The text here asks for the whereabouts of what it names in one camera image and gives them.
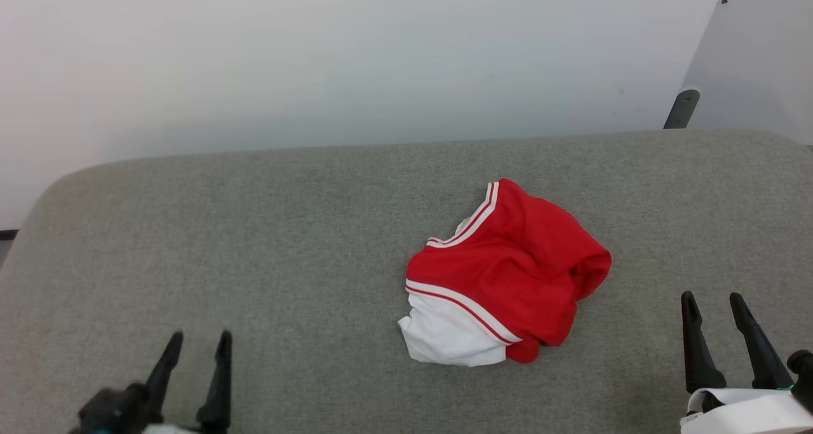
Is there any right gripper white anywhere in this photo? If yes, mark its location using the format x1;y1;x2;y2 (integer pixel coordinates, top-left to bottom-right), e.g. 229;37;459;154
679;291;813;434

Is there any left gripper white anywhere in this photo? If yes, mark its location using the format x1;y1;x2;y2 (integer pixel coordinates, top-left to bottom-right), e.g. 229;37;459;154
144;330;233;434

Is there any red and white jersey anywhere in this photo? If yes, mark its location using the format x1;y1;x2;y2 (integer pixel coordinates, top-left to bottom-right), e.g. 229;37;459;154
398;178;613;367

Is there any grey fabric sofa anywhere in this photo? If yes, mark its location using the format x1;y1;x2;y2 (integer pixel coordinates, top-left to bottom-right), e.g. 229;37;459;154
0;129;813;434

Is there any dark grey slanted pole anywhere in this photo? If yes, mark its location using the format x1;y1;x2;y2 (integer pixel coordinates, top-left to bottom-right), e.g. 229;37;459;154
663;89;701;130

